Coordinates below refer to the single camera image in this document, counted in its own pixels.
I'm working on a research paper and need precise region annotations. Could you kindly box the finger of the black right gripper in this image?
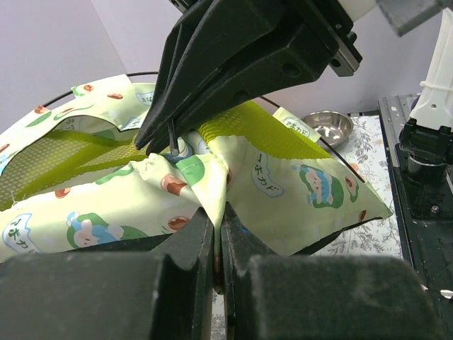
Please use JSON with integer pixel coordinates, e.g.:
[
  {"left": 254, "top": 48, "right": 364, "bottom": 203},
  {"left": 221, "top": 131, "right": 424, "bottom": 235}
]
[{"left": 151, "top": 1, "right": 283, "bottom": 142}]

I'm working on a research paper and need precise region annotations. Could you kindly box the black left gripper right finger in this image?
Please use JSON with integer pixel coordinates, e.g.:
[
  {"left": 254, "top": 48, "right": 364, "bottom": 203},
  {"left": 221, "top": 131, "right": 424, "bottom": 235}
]
[{"left": 221, "top": 205, "right": 446, "bottom": 339}]

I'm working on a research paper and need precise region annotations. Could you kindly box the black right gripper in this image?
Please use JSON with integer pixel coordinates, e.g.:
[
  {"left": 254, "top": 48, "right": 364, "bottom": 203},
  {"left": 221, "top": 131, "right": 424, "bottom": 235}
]
[{"left": 135, "top": 1, "right": 362, "bottom": 152}]

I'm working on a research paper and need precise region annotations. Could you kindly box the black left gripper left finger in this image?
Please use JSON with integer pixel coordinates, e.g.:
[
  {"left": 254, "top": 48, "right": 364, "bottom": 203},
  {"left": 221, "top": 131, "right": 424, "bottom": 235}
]
[{"left": 1, "top": 209, "right": 214, "bottom": 339}]

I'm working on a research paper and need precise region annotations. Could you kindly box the green avocado print pet tent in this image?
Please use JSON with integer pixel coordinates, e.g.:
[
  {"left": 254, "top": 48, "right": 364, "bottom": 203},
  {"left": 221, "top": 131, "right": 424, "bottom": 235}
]
[{"left": 0, "top": 74, "right": 394, "bottom": 295}]

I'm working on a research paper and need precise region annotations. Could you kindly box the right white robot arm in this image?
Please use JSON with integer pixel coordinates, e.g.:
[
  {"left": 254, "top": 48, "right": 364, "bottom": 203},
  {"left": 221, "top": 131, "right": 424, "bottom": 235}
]
[{"left": 135, "top": 1, "right": 452, "bottom": 168}]

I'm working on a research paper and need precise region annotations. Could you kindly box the loose steel pet bowl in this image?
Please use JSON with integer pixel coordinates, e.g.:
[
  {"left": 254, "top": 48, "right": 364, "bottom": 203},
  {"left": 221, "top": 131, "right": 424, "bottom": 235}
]
[{"left": 302, "top": 110, "right": 354, "bottom": 150}]

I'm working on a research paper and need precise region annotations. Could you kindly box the floral patterned tablecloth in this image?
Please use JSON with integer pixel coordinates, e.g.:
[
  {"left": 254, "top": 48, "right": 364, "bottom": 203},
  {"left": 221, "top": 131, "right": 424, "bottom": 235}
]
[{"left": 206, "top": 108, "right": 402, "bottom": 257}]

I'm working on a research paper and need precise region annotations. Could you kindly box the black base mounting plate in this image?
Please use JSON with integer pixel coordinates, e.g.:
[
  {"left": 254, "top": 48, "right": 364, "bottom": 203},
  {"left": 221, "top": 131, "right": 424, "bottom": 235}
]
[{"left": 378, "top": 94, "right": 452, "bottom": 302}]

